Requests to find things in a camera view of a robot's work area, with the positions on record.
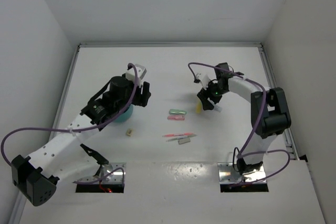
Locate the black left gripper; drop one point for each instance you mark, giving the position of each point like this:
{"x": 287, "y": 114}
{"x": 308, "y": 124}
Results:
{"x": 140, "y": 99}

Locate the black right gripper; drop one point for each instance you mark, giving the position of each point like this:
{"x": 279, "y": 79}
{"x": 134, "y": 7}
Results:
{"x": 204, "y": 94}

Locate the yellow highlighter marker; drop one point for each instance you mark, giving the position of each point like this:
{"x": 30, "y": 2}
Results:
{"x": 199, "y": 108}

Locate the light blue highlighter marker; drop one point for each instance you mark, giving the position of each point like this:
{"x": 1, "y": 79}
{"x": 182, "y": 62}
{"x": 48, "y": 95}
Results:
{"x": 217, "y": 108}

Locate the teal round organizer container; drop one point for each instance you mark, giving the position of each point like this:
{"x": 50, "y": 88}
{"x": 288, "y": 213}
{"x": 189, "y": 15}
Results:
{"x": 125, "y": 116}

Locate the green highlighter marker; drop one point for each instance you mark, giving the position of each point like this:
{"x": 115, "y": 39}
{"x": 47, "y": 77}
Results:
{"x": 177, "y": 112}

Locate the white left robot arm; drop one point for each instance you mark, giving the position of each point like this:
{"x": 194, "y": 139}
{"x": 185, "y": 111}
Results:
{"x": 35, "y": 175}

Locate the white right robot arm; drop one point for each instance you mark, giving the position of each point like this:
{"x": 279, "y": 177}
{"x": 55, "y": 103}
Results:
{"x": 269, "y": 112}

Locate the small beige eraser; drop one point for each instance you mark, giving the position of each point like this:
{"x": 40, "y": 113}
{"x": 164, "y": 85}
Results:
{"x": 129, "y": 132}

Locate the red thin pen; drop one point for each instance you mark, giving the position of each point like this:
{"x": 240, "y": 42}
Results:
{"x": 177, "y": 134}

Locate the grey rectangular eraser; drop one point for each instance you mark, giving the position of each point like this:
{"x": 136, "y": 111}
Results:
{"x": 184, "y": 141}

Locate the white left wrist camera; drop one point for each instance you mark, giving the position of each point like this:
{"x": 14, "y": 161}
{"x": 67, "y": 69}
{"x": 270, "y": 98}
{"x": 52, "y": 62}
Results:
{"x": 135, "y": 71}

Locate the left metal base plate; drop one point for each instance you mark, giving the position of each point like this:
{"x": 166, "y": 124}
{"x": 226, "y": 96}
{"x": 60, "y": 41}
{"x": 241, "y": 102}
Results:
{"x": 113, "y": 173}

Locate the metal base plate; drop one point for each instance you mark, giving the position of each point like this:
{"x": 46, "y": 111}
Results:
{"x": 228, "y": 175}
{"x": 113, "y": 173}

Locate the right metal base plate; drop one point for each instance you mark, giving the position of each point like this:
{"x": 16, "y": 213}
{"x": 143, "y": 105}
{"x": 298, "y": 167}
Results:
{"x": 228, "y": 175}

